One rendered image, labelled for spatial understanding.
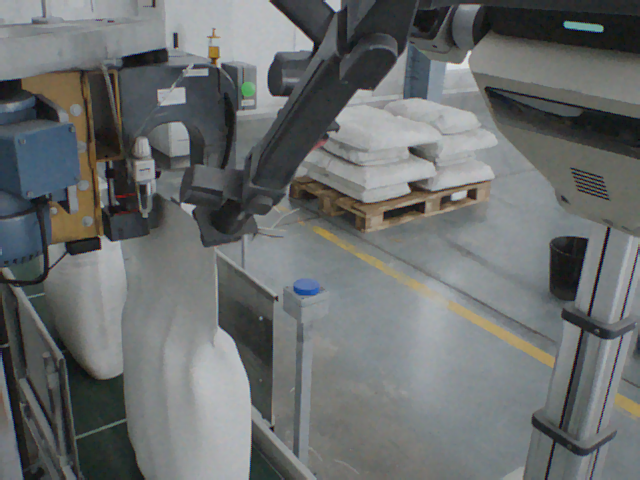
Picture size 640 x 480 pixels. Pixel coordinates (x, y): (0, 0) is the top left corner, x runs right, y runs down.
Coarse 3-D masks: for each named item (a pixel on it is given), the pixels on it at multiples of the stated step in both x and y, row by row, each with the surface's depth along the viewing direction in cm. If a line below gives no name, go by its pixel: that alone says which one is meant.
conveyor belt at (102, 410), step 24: (24, 264) 257; (24, 288) 239; (72, 360) 198; (72, 384) 187; (96, 384) 188; (120, 384) 188; (72, 408) 177; (96, 408) 178; (120, 408) 178; (96, 432) 169; (120, 432) 169; (96, 456) 161; (120, 456) 161
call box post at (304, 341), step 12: (300, 324) 151; (312, 324) 151; (300, 336) 152; (312, 336) 153; (300, 348) 153; (312, 348) 154; (300, 360) 154; (300, 372) 155; (300, 384) 157; (300, 396) 158; (300, 408) 159; (300, 420) 160; (300, 432) 162; (300, 444) 164; (300, 456) 165
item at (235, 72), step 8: (224, 64) 134; (232, 64) 132; (240, 64) 133; (248, 64) 133; (232, 72) 132; (240, 72) 130; (248, 72) 131; (256, 72) 133; (232, 80) 132; (240, 80) 131; (248, 80) 132; (256, 80) 133; (240, 88) 132; (256, 88) 134; (240, 96) 132; (248, 96) 133; (256, 96) 134; (240, 104) 133; (256, 104) 135
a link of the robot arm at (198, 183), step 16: (192, 176) 96; (208, 176) 97; (224, 176) 98; (240, 176) 99; (192, 192) 97; (208, 192) 97; (224, 192) 97; (240, 192) 98; (208, 208) 100; (256, 208) 95
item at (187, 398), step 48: (144, 240) 144; (192, 240) 123; (144, 288) 143; (192, 288) 127; (144, 336) 133; (192, 336) 126; (144, 384) 135; (192, 384) 122; (240, 384) 127; (144, 432) 144; (192, 432) 126; (240, 432) 131
